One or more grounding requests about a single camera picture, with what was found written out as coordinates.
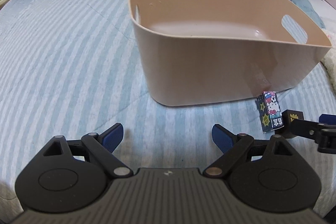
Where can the hello kitty small box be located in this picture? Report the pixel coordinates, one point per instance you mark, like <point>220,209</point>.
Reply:
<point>270,112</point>

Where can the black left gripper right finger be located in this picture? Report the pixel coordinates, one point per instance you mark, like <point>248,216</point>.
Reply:
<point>234,149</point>

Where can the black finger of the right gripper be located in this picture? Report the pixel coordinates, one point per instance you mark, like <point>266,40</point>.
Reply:
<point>309,129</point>

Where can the blue striped bed sheet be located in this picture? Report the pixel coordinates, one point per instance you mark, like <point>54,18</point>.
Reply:
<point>69,67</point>

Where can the beige plastic storage bin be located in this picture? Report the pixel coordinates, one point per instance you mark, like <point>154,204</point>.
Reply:
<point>208,51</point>

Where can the white fluffy plush toy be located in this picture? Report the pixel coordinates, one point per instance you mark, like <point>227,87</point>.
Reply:
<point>329,61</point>

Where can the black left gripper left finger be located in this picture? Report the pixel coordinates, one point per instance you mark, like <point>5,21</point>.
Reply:
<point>100,148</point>

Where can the black gold small box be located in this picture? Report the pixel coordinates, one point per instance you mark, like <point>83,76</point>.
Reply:
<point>288,116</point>

